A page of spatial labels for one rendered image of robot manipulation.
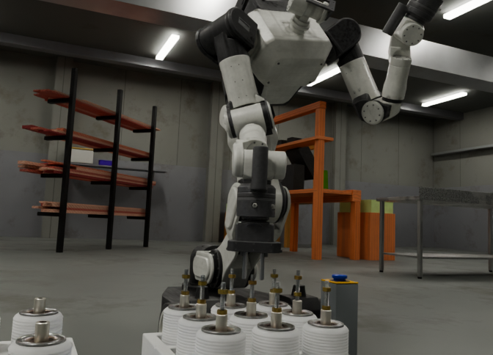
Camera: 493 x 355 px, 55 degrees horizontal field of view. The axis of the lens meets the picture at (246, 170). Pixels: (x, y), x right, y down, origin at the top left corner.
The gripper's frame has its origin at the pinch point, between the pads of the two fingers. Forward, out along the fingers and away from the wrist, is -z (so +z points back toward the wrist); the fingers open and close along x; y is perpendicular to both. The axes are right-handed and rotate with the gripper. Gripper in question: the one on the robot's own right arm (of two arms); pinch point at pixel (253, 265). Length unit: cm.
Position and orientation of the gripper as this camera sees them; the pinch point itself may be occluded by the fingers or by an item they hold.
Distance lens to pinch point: 108.3
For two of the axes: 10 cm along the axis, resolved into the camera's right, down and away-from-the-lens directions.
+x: -10.0, -0.3, 0.8
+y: -0.8, -1.1, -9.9
